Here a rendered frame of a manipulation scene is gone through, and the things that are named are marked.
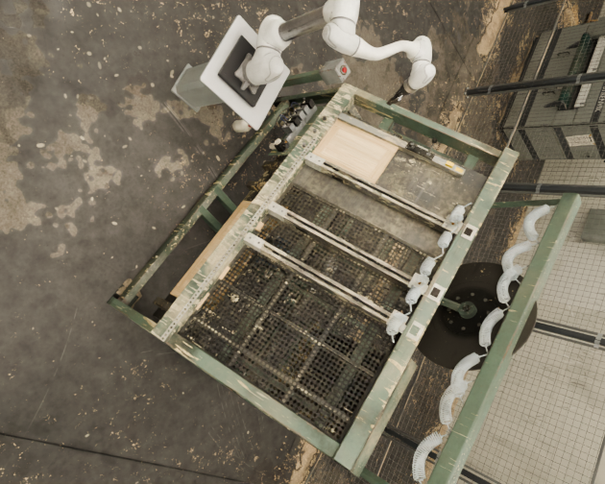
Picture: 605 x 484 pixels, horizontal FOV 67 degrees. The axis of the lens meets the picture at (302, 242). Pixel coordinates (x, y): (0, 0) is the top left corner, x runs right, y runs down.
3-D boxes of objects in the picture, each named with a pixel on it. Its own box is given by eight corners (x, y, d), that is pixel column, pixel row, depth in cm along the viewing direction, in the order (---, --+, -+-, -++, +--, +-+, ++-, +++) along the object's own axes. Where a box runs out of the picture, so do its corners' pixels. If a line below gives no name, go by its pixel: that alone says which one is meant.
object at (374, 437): (308, 317, 328) (407, 353, 265) (319, 327, 336) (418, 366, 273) (253, 404, 304) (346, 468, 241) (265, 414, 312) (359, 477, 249)
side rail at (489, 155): (357, 98, 346) (358, 87, 336) (496, 160, 317) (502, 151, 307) (353, 104, 344) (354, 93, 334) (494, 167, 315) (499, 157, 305)
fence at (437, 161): (341, 115, 332) (341, 111, 329) (464, 172, 307) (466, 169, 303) (337, 120, 331) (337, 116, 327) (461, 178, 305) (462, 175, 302)
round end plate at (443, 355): (438, 250, 335) (555, 269, 276) (441, 254, 339) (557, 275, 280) (386, 343, 308) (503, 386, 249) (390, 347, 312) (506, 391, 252)
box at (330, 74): (326, 61, 333) (343, 57, 320) (333, 75, 340) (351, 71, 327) (317, 72, 329) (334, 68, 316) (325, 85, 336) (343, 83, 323)
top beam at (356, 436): (500, 155, 312) (505, 146, 303) (515, 161, 309) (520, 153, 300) (331, 459, 237) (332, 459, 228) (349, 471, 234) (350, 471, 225)
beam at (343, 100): (344, 92, 349) (344, 82, 340) (357, 98, 346) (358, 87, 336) (156, 337, 274) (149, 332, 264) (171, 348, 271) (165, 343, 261)
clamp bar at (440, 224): (311, 156, 318) (310, 133, 297) (472, 235, 287) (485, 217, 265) (303, 166, 315) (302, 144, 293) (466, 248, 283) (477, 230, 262)
